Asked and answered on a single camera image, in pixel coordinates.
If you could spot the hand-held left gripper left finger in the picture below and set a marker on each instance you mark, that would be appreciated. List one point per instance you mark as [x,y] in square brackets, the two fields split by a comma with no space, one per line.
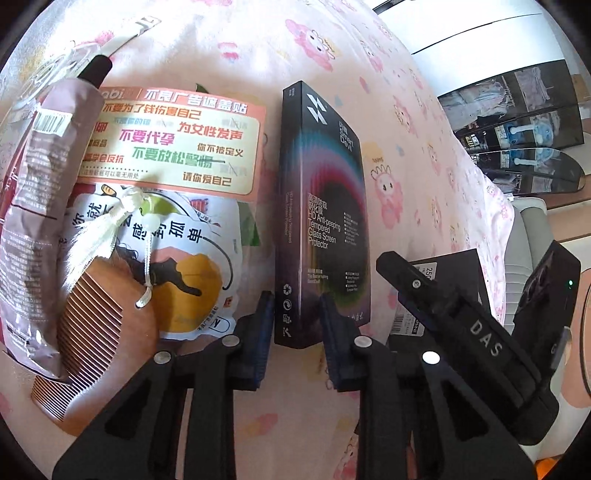
[262,334]

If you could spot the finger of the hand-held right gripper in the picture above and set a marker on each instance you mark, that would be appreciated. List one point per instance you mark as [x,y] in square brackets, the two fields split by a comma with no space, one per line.
[418,286]

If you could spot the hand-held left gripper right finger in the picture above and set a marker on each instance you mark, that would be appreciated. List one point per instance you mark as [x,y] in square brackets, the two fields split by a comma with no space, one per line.
[330,333]

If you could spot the black shoe box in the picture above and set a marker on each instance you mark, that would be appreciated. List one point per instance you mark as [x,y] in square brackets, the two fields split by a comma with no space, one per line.
[466,272]

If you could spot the black screen protector box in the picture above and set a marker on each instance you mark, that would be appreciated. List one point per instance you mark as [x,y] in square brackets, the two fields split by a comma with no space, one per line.
[323,184]

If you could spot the sticker pack with pink card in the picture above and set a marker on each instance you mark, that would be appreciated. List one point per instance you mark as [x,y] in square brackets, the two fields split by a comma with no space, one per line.
[184,138]

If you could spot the person's right forearm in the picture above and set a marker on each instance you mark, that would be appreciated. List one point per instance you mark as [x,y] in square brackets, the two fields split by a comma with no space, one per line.
[575,392]

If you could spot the grey chair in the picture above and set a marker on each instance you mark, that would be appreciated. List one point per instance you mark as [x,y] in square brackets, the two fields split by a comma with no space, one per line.
[526,240]

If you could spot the wooden comb with white tassel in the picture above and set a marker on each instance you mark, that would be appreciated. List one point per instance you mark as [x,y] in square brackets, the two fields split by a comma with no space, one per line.
[124,360]

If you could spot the black glass tv stand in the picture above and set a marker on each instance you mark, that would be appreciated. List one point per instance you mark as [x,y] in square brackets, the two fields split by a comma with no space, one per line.
[517,124]

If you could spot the mauve tube with black cap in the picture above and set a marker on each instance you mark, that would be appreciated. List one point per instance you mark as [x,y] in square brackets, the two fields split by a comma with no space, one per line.
[37,207]

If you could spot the pink printed blanket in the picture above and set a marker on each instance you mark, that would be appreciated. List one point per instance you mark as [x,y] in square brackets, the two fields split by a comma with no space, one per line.
[207,60]

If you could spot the clear plastic pouch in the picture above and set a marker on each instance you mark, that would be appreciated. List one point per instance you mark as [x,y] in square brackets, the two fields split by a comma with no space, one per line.
[51,69]

